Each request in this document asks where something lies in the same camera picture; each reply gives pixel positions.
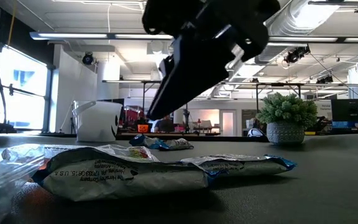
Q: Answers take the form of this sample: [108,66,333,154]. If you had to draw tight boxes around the black textured table mat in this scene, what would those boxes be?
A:
[0,133,358,224]

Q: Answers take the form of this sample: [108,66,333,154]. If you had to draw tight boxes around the white plastic bucket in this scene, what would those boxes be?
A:
[72,100,123,143]

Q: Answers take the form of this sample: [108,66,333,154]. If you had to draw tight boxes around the white door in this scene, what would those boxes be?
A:
[219,108,238,137]

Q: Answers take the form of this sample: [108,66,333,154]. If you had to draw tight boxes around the blue box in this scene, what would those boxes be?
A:
[332,121,356,129]

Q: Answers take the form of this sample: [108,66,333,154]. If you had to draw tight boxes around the black and white ball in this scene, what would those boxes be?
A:
[247,128,265,139]

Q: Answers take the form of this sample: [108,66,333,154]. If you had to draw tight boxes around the person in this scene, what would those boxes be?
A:
[152,114,176,133]

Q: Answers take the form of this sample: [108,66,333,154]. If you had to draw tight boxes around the black ceiling spot light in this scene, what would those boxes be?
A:
[283,45,311,65]
[81,52,95,66]

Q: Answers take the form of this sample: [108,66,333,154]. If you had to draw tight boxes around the artificial succulent in pot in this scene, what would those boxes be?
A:
[255,92,319,146]

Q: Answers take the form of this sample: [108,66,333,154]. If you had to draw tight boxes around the black overhead light beam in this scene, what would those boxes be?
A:
[29,31,358,44]

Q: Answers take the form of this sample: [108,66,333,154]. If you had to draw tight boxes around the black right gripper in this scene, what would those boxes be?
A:
[141,0,281,121]

